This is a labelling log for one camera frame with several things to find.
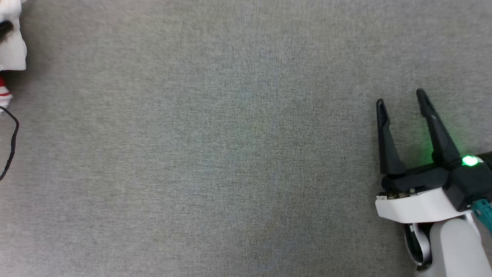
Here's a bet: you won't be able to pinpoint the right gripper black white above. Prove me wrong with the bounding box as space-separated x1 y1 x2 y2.
375 88 472 224

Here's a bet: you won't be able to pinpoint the red and white shorts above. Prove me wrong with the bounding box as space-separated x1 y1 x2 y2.
0 0 28 112

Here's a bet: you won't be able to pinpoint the grey fabric sofa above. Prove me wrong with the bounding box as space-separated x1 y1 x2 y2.
0 0 492 277

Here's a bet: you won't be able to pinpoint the teal cable connector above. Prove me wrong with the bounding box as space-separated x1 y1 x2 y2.
472 199 492 234

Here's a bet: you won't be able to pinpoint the thin black cable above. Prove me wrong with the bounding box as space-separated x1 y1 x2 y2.
0 105 20 181

